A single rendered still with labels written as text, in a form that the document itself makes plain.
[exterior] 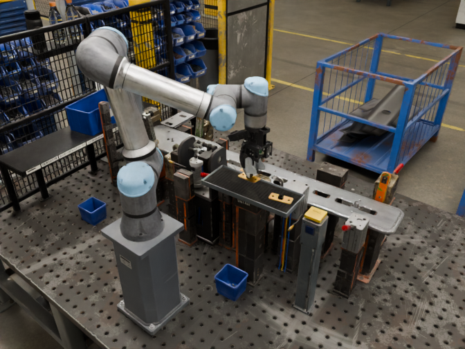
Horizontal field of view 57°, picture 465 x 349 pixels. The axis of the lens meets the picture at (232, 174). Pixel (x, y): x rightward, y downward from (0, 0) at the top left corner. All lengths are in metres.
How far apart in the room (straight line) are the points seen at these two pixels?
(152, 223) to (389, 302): 1.01
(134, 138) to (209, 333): 0.77
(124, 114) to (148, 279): 0.57
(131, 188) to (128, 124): 0.21
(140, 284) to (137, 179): 0.40
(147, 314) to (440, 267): 1.27
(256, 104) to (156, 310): 0.83
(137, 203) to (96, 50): 0.48
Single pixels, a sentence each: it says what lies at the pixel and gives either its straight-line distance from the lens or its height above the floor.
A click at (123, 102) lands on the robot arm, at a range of 1.42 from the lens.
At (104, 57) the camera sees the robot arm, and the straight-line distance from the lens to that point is 1.26.
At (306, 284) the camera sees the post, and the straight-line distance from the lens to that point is 1.70.
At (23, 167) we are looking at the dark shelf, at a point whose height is 1.03.
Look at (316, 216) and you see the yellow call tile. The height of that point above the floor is 1.16.
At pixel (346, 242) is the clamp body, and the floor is 0.98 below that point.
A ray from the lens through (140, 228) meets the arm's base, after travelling 1.48.
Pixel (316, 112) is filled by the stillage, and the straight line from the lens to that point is 3.83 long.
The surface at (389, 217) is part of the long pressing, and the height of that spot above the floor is 1.00.
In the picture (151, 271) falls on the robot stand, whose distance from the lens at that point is 1.54.
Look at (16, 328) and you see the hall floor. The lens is 2.89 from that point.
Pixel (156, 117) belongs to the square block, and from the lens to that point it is 2.51.
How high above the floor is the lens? 2.07
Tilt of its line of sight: 33 degrees down
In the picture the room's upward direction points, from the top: straight up
